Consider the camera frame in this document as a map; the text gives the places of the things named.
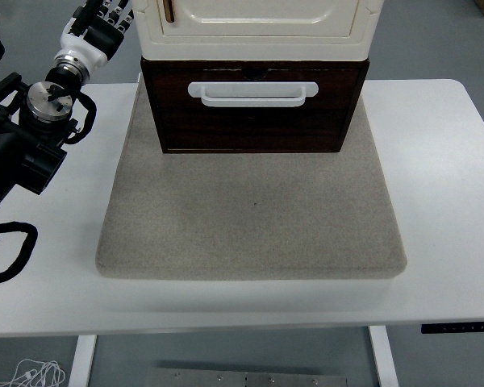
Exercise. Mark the dark wooden drawer housing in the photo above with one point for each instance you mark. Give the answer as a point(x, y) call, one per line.
point(250, 133)

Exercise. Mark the black table control panel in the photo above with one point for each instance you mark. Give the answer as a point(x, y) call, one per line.
point(460, 327)

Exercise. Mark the white table leg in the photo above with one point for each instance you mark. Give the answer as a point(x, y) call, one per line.
point(384, 359)
point(82, 360)

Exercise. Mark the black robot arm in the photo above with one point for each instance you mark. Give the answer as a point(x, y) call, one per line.
point(8, 149)

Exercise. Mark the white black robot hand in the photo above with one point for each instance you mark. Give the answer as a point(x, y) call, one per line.
point(89, 42)

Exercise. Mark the beige fabric mat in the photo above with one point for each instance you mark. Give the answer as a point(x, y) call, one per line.
point(250, 217)

